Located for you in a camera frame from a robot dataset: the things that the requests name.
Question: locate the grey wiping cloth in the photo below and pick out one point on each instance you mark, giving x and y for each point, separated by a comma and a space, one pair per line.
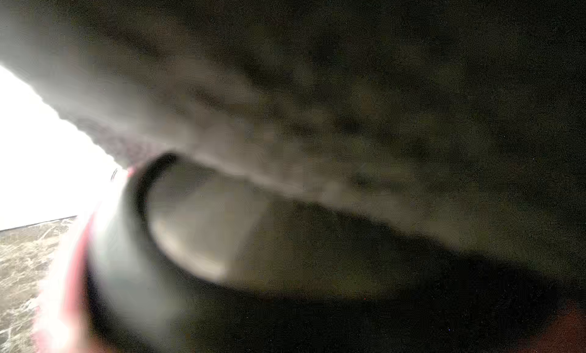
462, 121

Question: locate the pink thermos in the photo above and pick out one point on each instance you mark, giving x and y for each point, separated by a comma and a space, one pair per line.
179, 258

